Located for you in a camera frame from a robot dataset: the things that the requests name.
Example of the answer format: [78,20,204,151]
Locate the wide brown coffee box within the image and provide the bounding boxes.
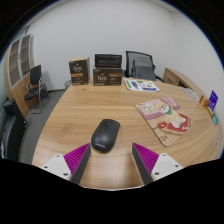
[92,66,124,87]

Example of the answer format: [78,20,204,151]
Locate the teal card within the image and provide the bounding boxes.
[211,112,220,126]

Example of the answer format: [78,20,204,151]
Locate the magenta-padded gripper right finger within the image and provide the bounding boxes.
[131,142,184,186]

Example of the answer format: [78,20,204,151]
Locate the tall brown coffee box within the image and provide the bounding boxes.
[68,56,91,87]

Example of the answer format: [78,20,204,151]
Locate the black chrome-legged visitor chair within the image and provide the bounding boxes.
[23,64,50,115]

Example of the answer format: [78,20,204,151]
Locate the black cardboard box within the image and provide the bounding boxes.
[94,53,123,69]

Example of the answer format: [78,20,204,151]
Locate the black mesh office chair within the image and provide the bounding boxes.
[124,50,165,83]

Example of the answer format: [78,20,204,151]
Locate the small orange box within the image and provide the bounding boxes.
[199,95,210,108]

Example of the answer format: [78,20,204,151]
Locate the cartoon-print mouse pad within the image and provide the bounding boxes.
[134,96,193,148]

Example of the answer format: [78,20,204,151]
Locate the black computer mouse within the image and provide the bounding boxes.
[90,118,121,154]

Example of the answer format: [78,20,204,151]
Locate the white sticker sheet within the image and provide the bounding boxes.
[123,77,160,93]

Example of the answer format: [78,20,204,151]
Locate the wooden shelf unit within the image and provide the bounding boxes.
[3,34,36,118]

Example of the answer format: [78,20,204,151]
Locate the black armchair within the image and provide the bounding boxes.
[0,99,28,163]

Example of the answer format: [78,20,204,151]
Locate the wooden side desk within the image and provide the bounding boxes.
[162,67,206,99]

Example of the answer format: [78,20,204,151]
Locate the grey backpack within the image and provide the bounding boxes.
[131,57,158,82]

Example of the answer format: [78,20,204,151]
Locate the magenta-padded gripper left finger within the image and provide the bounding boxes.
[40,142,92,186]

